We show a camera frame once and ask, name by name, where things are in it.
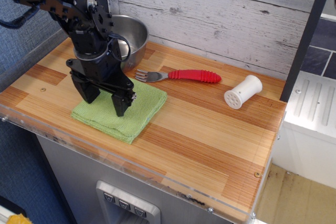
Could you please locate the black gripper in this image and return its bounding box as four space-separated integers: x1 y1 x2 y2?
66 43 135 117

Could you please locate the green towel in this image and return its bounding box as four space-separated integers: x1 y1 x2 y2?
71 79 167 144

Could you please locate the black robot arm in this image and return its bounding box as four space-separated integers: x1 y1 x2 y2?
1 0 135 116

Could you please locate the stainless steel bowl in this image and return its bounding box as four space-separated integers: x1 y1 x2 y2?
111 15 149 73

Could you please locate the grey metal cabinet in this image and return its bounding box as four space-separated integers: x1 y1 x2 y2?
38 136 228 223

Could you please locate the silver button panel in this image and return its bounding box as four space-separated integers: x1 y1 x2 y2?
96 180 161 223

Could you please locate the white plastic spool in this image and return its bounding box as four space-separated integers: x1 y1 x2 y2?
224 75 263 109

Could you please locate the clear acrylic edge guard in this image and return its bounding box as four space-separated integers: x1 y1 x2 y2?
1 96 286 223

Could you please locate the white grooved appliance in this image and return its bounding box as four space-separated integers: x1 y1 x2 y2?
272 71 335 188

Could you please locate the fork with red handle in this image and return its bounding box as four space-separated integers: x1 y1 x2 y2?
135 69 222 83

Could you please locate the braided black cable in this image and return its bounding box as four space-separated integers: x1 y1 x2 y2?
0 6 40 29

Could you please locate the dark vertical post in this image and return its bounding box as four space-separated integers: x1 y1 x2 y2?
280 0 326 102

